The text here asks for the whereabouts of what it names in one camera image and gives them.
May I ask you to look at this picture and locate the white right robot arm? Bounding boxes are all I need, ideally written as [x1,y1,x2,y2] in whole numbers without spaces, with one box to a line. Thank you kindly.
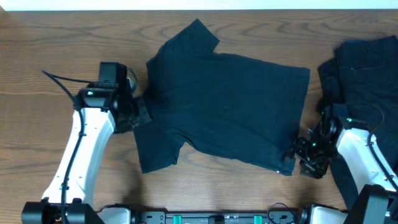
[292,117,397,224]

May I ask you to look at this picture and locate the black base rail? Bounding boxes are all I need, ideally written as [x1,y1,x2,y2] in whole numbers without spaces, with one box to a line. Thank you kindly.
[99,203,299,224]

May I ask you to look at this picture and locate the pile of black clothes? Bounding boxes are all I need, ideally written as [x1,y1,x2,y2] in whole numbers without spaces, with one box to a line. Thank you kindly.
[316,35,398,209]

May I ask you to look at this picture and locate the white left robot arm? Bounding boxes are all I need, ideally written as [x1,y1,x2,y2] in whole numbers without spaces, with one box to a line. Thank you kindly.
[21,88,150,223]

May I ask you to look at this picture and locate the dark green t-shirt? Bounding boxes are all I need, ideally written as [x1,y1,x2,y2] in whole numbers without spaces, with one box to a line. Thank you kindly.
[134,20,310,175]

